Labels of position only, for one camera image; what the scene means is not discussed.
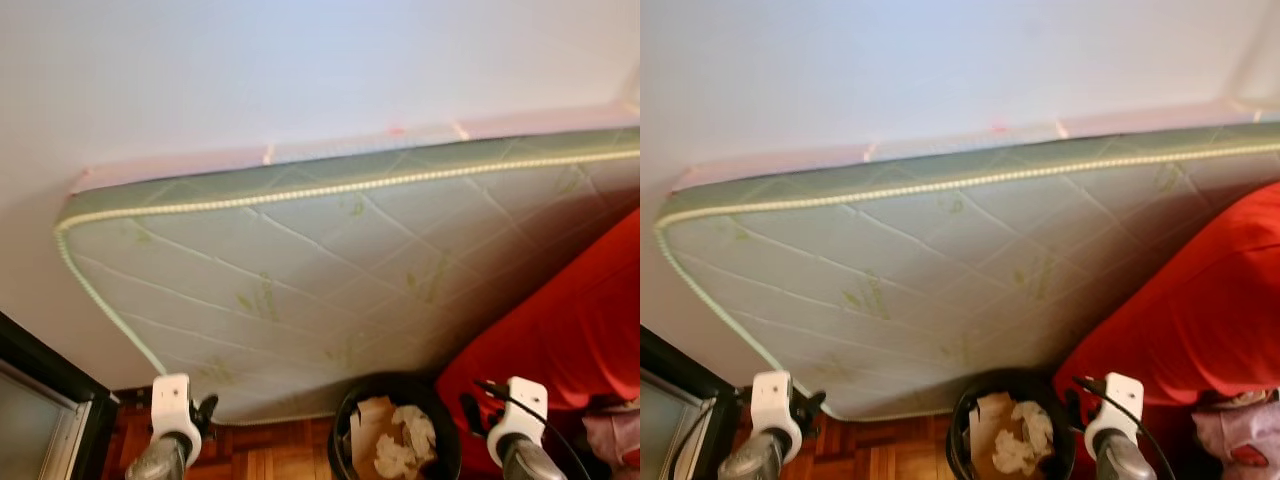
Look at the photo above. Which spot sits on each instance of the crumpled white tissue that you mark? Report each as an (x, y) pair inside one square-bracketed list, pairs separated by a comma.
[(410, 430), (1030, 425)]

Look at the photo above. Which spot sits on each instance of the black round trash bin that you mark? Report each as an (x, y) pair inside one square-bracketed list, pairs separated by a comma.
[(1015, 381), (400, 383)]

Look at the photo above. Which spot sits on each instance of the brown cardboard piece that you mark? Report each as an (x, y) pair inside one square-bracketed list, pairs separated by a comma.
[(985, 425), (365, 430)]

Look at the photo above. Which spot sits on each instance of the red pillow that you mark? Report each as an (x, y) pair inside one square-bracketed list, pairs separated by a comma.
[(560, 320), (1180, 300)]

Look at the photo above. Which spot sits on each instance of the black cabinet with glass door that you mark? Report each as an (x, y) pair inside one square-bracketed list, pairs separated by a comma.
[(40, 357), (670, 365)]

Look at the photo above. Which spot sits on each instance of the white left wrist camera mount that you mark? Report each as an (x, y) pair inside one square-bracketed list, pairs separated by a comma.
[(770, 398), (170, 400)]

